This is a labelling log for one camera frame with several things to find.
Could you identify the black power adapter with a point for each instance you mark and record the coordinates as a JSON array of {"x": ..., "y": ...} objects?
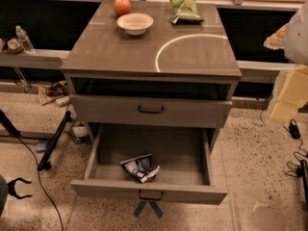
[{"x": 294, "y": 131}]

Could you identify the crumpled trash pile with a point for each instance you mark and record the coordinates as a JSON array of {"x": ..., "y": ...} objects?
[{"x": 49, "y": 94}]

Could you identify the brown bowl on ledge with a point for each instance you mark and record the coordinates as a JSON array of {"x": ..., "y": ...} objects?
[{"x": 11, "y": 46}]

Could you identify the clear water bottle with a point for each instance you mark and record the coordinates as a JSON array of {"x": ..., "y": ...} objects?
[{"x": 24, "y": 39}]

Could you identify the open lower drawer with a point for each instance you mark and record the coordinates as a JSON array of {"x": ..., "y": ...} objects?
[{"x": 183, "y": 155}]

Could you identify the grey drawer cabinet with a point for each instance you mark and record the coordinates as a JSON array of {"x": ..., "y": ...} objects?
[{"x": 186, "y": 61}]

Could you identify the green chip bag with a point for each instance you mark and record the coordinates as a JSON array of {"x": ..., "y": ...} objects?
[{"x": 185, "y": 11}]

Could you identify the red apple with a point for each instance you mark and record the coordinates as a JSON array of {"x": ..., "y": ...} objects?
[{"x": 122, "y": 7}]

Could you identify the black clamp tool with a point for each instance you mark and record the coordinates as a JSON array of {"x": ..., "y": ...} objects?
[{"x": 13, "y": 188}]

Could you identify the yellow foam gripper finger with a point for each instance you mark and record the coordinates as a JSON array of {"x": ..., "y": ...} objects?
[
  {"x": 293, "y": 96},
  {"x": 277, "y": 40}
]

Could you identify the closed upper drawer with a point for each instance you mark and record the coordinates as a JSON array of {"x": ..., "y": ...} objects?
[{"x": 151, "y": 111}]

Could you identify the white bowl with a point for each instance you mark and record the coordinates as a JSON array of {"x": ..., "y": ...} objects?
[{"x": 135, "y": 24}]

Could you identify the blue chip bag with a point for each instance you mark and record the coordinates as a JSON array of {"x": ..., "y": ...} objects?
[{"x": 141, "y": 168}]

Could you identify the black tripod leg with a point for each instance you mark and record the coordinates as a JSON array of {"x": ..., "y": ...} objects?
[{"x": 44, "y": 163}]

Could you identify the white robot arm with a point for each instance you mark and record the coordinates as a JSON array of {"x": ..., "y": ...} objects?
[{"x": 293, "y": 39}]

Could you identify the small white cup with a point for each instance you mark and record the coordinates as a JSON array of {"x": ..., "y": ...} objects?
[{"x": 79, "y": 131}]

